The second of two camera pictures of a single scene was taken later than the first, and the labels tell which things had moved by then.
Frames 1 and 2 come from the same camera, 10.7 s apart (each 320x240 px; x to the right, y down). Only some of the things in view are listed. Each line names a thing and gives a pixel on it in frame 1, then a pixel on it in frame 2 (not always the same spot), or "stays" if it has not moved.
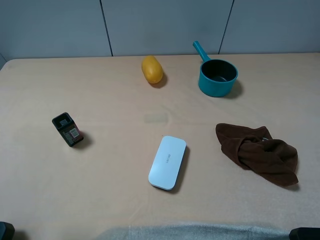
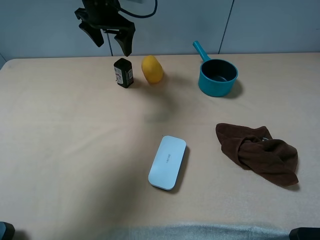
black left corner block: [7, 231] stays
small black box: [68, 129] to [124, 73]
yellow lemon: [152, 70] stays
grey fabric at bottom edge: [198, 232] stays
